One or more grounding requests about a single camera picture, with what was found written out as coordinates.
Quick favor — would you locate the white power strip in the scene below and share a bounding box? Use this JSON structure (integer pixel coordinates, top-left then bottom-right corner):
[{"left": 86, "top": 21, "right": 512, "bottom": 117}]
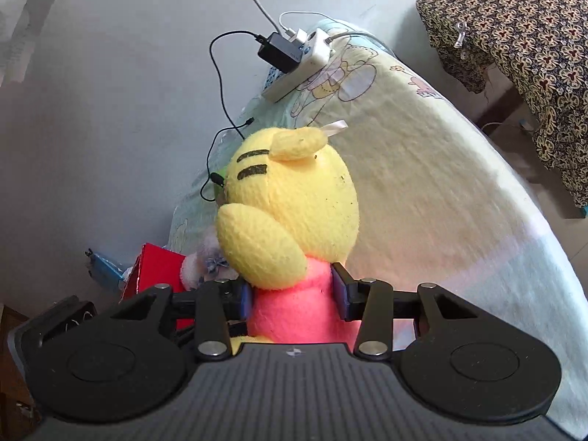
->
[{"left": 262, "top": 28, "right": 335, "bottom": 103}]

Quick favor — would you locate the yellow tiger plush toy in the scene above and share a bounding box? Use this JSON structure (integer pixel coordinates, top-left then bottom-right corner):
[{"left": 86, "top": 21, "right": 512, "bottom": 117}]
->
[{"left": 215, "top": 119, "right": 361, "bottom": 345}]

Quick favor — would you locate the red cardboard box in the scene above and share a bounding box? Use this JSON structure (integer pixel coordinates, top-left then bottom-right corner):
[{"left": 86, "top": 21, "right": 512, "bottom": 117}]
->
[{"left": 120, "top": 243, "right": 199, "bottom": 331}]

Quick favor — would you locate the black power adapter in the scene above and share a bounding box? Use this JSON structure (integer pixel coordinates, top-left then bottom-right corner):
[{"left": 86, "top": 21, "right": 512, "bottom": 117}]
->
[{"left": 256, "top": 32, "right": 305, "bottom": 74}]

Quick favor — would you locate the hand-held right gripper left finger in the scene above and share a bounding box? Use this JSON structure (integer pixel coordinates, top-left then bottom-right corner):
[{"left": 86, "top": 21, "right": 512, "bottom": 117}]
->
[{"left": 108, "top": 278, "right": 254, "bottom": 363}]

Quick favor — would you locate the cream printed blanket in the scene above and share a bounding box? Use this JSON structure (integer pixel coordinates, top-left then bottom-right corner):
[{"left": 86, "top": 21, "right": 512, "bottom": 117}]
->
[{"left": 165, "top": 18, "right": 588, "bottom": 438}]

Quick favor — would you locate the black charging cable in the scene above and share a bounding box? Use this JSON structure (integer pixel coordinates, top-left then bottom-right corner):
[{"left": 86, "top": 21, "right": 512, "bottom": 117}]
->
[{"left": 200, "top": 31, "right": 262, "bottom": 203}]

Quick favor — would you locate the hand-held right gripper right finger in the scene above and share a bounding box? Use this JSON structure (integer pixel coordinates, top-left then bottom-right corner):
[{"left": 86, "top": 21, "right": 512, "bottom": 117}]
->
[{"left": 331, "top": 262, "right": 484, "bottom": 362}]

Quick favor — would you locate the floral patterned tablecloth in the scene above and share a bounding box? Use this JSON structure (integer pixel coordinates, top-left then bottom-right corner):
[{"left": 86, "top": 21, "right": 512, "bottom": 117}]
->
[{"left": 416, "top": 0, "right": 588, "bottom": 208}]

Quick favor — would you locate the pale pink plush toy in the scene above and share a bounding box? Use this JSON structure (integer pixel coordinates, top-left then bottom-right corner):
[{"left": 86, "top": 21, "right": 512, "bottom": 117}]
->
[{"left": 180, "top": 231, "right": 241, "bottom": 291}]

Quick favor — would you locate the white cable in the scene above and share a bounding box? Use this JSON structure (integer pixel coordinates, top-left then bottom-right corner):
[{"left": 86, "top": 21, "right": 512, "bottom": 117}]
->
[{"left": 212, "top": 0, "right": 295, "bottom": 37}]

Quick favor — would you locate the blue plastic packet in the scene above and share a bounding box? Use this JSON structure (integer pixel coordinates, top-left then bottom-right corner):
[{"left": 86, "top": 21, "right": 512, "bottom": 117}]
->
[{"left": 85, "top": 248, "right": 128, "bottom": 293}]

